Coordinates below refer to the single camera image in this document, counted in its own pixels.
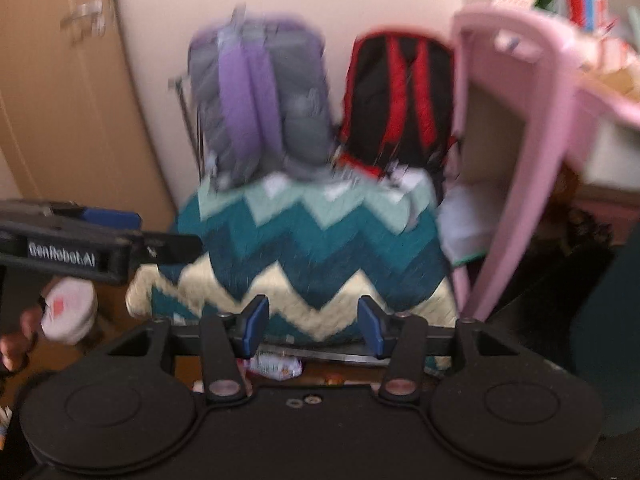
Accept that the white trash bag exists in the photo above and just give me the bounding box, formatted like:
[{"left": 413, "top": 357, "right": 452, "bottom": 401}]
[{"left": 41, "top": 278, "right": 98, "bottom": 346}]

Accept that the person's left hand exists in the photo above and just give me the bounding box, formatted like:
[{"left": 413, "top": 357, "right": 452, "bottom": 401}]
[{"left": 1, "top": 304, "right": 43, "bottom": 373}]

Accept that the white purple cookie wrapper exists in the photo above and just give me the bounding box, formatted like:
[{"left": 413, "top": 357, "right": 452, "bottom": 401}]
[{"left": 244, "top": 353, "right": 304, "bottom": 382}]

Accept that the beige wardrobe door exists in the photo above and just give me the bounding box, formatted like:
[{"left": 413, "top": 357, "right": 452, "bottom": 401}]
[{"left": 1, "top": 0, "right": 175, "bottom": 231}]

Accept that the teal cream chevron blanket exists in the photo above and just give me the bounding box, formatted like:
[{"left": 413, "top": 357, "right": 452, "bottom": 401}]
[{"left": 126, "top": 169, "right": 458, "bottom": 348}]

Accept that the black red backpack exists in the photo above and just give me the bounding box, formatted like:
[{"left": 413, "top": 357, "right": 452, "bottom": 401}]
[{"left": 337, "top": 29, "right": 454, "bottom": 202}]

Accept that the purple grey backpack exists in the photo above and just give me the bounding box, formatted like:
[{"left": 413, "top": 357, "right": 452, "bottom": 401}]
[{"left": 168, "top": 6, "right": 335, "bottom": 191}]

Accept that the pink plastic chair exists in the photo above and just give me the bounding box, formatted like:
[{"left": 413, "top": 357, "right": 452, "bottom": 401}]
[{"left": 451, "top": 3, "right": 639, "bottom": 321}]

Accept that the metal bed frame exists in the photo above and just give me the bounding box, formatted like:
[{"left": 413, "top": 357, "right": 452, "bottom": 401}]
[{"left": 174, "top": 324, "right": 452, "bottom": 366}]

